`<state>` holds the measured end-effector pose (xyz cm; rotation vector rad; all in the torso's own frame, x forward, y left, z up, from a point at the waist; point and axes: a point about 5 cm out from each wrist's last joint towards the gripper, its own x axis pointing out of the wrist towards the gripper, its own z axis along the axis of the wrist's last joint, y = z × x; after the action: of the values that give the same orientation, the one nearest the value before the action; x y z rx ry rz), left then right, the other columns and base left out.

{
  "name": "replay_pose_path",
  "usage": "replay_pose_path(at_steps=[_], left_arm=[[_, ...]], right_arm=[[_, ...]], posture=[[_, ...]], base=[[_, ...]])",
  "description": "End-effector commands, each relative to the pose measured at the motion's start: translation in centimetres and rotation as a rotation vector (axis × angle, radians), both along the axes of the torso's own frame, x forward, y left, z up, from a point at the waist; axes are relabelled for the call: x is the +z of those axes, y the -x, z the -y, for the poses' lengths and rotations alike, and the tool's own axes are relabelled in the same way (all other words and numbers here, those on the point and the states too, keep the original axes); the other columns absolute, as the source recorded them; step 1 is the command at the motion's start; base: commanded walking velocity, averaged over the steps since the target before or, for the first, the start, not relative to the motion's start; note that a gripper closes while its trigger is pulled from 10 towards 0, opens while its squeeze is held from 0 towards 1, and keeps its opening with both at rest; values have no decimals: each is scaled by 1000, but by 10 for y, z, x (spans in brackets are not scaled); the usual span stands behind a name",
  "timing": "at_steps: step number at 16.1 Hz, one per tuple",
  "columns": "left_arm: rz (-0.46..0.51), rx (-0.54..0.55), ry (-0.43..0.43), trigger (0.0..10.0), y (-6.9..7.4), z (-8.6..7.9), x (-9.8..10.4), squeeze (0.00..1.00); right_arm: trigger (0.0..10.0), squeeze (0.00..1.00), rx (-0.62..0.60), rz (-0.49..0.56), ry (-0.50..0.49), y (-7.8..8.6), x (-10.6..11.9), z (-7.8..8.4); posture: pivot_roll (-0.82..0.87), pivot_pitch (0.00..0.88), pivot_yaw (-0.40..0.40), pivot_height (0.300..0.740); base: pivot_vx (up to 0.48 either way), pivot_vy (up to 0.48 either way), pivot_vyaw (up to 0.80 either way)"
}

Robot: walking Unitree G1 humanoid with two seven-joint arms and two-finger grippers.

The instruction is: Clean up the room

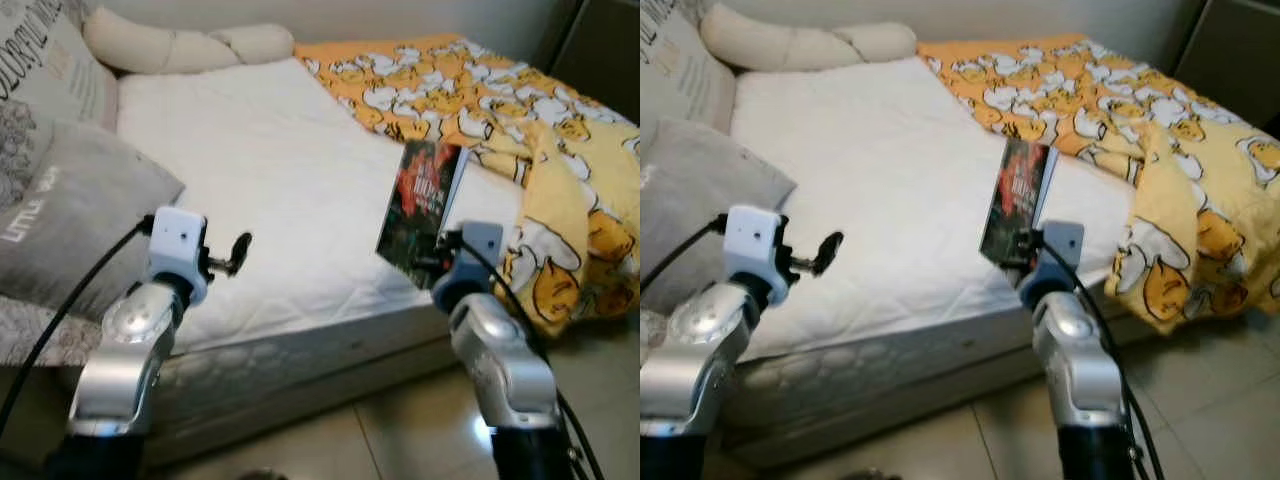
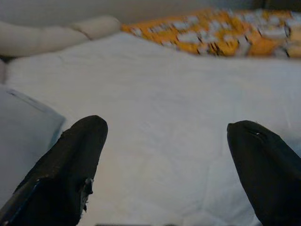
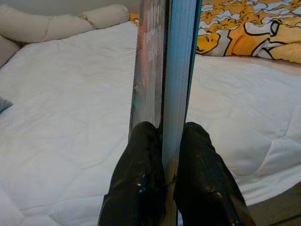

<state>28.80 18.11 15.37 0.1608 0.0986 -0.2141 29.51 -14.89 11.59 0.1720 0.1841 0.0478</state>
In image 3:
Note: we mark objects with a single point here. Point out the long beige bolster pillow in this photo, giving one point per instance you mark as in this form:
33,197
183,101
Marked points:
58,26

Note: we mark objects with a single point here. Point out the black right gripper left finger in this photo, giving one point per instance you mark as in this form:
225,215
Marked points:
138,176

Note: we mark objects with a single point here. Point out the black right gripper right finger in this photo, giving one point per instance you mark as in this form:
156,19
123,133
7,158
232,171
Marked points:
202,179

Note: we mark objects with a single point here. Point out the white quilted mattress pad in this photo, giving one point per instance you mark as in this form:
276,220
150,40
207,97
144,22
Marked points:
70,106

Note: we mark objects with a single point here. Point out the book with glossy cover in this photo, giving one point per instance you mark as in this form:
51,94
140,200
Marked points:
178,70

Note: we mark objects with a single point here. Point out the grey pillow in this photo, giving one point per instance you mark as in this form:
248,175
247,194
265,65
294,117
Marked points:
4,103

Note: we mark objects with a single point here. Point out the yellow duck print blanket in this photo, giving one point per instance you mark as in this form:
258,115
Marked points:
235,35

